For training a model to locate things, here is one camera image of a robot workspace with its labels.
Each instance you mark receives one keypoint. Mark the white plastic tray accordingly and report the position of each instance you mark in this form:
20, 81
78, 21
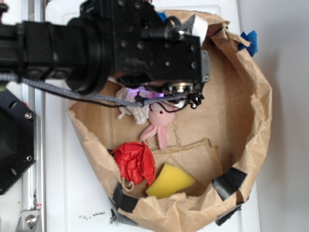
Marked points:
75, 200

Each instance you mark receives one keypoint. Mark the crumpled red paper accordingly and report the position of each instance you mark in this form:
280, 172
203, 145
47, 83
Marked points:
136, 162

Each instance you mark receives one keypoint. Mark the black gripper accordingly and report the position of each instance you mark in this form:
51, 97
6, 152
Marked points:
129, 41

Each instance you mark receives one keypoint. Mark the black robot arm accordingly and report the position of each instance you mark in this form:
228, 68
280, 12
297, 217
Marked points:
32, 52

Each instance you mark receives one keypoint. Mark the pink plush bunny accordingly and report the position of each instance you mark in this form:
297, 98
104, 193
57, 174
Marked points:
161, 115

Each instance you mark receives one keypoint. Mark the white paper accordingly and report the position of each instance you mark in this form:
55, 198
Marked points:
140, 114

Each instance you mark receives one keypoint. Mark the aluminium extrusion rail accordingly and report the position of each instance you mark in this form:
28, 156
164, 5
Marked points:
33, 180

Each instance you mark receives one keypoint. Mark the yellow sponge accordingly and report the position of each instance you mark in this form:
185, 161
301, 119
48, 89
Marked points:
170, 180

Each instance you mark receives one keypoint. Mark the metal corner bracket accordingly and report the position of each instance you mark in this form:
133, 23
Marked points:
29, 221

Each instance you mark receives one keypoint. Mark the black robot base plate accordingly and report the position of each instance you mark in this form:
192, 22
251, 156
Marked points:
16, 133

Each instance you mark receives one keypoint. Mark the brown paper bag bin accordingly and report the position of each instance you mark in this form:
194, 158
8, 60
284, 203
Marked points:
222, 144

